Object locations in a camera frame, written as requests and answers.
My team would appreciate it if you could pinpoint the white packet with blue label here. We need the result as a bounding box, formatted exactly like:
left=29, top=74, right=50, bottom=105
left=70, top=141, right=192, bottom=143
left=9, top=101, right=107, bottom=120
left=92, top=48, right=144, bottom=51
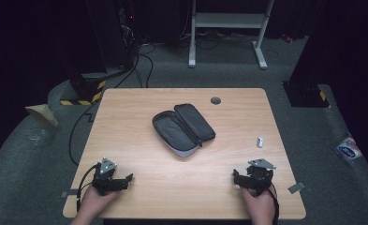
left=335, top=134, right=363, bottom=162

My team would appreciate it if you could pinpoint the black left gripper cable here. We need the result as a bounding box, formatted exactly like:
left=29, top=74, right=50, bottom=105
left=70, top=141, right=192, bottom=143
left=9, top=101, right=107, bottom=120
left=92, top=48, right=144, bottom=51
left=76, top=163, right=99, bottom=212

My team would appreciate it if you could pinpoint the white metal stand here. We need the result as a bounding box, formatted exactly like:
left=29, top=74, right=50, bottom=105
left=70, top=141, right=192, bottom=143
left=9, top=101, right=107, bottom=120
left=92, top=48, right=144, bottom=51
left=187, top=0, right=276, bottom=70

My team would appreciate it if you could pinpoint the open black zipper case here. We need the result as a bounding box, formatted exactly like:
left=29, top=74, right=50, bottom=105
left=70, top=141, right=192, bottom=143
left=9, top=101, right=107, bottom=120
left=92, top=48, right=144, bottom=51
left=151, top=102, right=217, bottom=158

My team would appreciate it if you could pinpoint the person's right hand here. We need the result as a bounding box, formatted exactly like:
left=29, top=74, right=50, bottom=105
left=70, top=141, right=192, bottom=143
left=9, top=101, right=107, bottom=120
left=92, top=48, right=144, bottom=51
left=241, top=185, right=278, bottom=223

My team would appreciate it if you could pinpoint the beige cardboard piece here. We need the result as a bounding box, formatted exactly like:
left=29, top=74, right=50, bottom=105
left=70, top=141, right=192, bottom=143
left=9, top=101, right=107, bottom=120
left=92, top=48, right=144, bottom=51
left=24, top=103, right=60, bottom=128

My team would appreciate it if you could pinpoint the black box with yellow stripe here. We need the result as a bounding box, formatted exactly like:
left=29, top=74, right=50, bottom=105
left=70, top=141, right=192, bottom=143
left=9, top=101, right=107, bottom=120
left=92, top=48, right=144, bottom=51
left=282, top=80, right=331, bottom=109

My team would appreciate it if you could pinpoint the person's left hand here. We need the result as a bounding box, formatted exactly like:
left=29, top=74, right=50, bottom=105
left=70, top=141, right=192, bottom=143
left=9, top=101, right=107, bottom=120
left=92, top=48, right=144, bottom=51
left=78, top=186, right=122, bottom=218

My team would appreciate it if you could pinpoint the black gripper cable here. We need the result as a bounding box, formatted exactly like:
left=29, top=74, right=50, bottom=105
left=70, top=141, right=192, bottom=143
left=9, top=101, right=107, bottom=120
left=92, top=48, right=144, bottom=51
left=267, top=183, right=281, bottom=225
left=76, top=163, right=99, bottom=212

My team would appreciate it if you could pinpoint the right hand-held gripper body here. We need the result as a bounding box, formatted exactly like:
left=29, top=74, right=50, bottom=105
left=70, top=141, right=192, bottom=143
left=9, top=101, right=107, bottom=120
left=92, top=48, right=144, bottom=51
left=244, top=157, right=277, bottom=197

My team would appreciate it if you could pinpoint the grey tape strip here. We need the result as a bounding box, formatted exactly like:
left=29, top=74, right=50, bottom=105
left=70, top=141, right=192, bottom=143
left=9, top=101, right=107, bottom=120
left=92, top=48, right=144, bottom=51
left=60, top=188, right=80, bottom=199
left=287, top=181, right=306, bottom=195

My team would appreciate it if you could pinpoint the black equipment rack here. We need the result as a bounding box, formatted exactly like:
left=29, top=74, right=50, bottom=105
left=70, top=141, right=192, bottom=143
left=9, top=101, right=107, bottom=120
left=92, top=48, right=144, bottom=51
left=83, top=0, right=140, bottom=71

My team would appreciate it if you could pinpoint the yellow black striped base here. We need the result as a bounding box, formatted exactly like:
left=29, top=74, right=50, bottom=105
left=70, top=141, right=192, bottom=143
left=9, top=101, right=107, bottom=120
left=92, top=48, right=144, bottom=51
left=59, top=72, right=107, bottom=107

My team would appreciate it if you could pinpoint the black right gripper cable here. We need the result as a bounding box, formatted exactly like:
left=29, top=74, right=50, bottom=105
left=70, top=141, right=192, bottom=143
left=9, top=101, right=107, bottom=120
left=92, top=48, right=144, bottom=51
left=267, top=183, right=281, bottom=225

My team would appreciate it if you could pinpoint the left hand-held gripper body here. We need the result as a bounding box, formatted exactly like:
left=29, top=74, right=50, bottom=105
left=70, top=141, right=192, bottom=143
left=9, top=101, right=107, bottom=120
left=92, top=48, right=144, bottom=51
left=92, top=157, right=127, bottom=197

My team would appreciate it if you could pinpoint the black floor cable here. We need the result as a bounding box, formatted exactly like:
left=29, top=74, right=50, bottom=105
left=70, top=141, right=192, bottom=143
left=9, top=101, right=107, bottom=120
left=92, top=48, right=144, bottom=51
left=67, top=46, right=156, bottom=167

